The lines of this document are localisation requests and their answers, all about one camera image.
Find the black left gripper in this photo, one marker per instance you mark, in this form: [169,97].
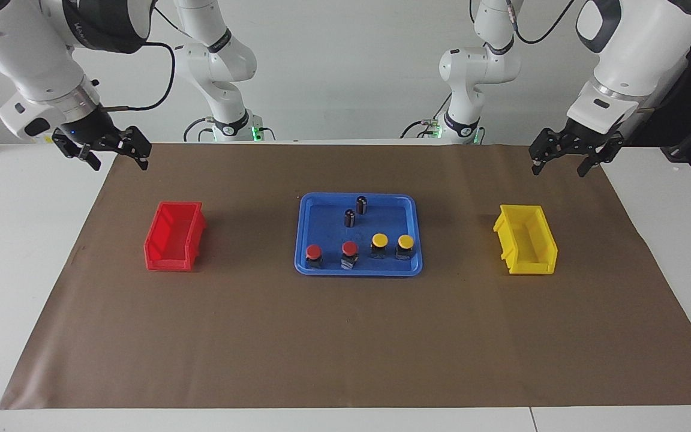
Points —
[579,141]

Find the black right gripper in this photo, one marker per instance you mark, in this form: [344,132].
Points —
[90,132]

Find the yellow push button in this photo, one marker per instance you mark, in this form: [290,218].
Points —
[405,243]
[379,242]

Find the red push button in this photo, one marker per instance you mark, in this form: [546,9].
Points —
[349,249]
[314,252]

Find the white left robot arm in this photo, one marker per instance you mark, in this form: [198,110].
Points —
[633,54]

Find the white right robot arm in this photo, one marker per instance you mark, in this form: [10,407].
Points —
[27,54]

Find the yellow plastic bin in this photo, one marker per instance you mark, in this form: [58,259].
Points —
[528,240]

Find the red plastic bin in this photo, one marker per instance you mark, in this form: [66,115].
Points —
[171,237]

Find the black cylindrical capacitor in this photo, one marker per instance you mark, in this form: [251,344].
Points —
[349,218]
[361,205]

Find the blue plastic tray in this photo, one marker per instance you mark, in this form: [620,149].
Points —
[327,225]

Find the brown paper mat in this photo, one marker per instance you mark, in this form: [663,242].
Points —
[345,342]

